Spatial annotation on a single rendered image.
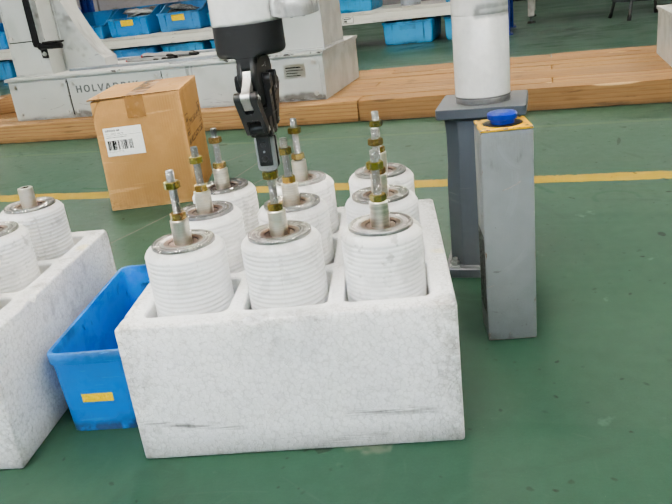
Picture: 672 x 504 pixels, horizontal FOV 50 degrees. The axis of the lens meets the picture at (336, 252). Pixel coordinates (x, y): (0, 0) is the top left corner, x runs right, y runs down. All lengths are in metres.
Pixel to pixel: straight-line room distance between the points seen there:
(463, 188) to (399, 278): 0.46
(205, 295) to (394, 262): 0.22
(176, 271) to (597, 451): 0.52
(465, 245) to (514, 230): 0.27
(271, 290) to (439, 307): 0.19
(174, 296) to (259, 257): 0.11
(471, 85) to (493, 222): 0.30
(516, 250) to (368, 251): 0.30
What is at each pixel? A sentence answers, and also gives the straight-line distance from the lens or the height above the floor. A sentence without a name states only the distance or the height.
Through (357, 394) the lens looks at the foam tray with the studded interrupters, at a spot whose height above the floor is 0.07.
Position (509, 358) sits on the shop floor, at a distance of 1.05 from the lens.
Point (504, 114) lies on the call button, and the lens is 1.00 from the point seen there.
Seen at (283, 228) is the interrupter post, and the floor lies 0.26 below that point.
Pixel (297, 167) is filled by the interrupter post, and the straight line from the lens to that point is 1.06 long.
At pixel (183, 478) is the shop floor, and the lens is 0.90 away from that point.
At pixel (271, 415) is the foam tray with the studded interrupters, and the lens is 0.88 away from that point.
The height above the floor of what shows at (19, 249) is 0.23.
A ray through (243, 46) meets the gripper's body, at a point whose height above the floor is 0.47.
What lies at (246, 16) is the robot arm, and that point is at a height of 0.50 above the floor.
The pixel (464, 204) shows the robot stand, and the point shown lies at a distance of 1.26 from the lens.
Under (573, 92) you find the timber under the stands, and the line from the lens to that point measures 2.68.
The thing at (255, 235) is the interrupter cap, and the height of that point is 0.25.
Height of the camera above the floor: 0.53
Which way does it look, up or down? 21 degrees down
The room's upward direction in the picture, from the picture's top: 7 degrees counter-clockwise
